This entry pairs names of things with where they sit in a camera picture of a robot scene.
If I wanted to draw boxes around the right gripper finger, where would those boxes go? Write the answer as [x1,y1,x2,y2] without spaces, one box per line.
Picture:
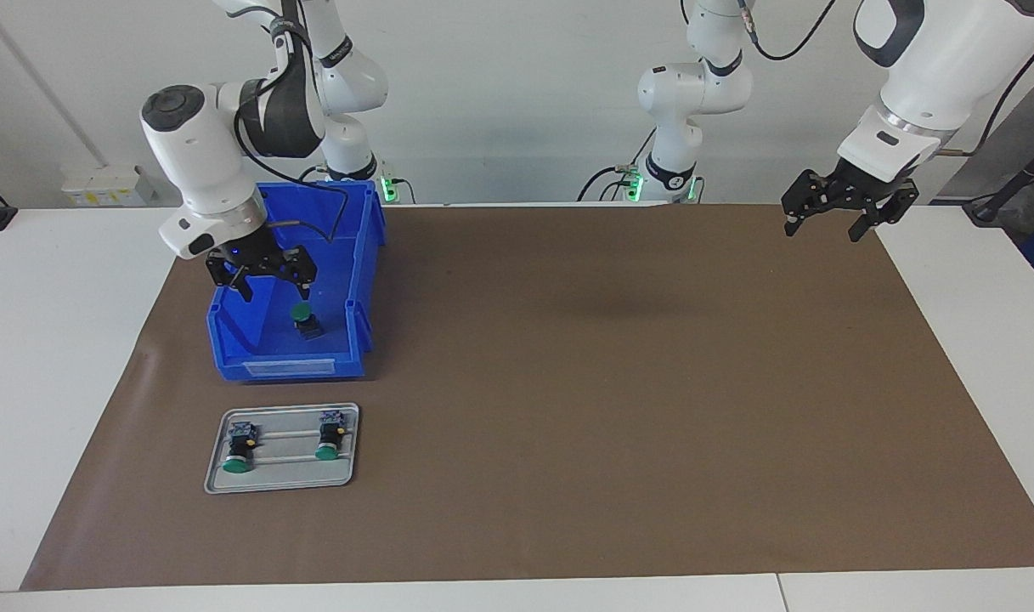
[206,255,252,304]
[272,245,319,298]

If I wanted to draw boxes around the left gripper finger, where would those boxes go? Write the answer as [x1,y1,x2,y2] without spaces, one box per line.
[780,170,836,237]
[850,185,919,243]

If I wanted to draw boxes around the green push button switch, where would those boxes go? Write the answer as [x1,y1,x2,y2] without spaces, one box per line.
[314,411,347,462]
[290,303,324,341]
[222,419,258,473]

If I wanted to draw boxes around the blue plastic storage bin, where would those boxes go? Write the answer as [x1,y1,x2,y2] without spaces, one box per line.
[206,180,387,382]

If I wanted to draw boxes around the black tripod stand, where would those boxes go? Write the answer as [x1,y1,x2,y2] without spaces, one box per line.
[963,136,1034,229]

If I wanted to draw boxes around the grey metal tray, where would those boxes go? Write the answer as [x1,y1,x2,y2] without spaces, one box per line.
[204,403,361,495]

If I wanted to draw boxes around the brown table mat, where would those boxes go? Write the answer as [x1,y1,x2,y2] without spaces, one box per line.
[20,204,1034,592]

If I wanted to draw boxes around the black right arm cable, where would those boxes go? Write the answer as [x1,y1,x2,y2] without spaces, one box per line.
[234,0,349,245]

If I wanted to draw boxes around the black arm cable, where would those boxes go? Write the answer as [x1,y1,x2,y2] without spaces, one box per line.
[737,0,1034,160]
[234,0,349,245]

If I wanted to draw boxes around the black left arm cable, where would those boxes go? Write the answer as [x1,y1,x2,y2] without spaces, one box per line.
[737,0,1034,160]

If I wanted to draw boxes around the white wall socket box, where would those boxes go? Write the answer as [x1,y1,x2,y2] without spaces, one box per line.
[62,164,156,207]

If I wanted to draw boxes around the black base cable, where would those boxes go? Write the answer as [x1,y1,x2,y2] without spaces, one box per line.
[576,127,658,202]

